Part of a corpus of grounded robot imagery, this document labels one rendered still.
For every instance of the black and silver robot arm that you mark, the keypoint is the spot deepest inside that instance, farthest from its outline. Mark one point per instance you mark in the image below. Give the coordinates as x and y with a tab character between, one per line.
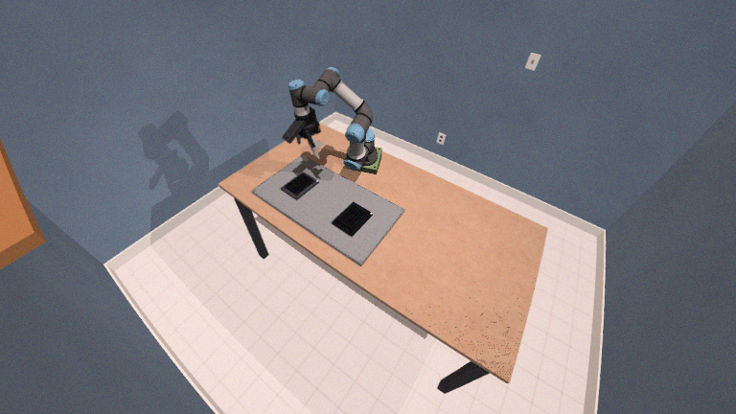
358	133

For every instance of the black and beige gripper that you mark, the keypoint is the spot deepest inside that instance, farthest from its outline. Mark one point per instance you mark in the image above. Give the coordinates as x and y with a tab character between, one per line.
311	123

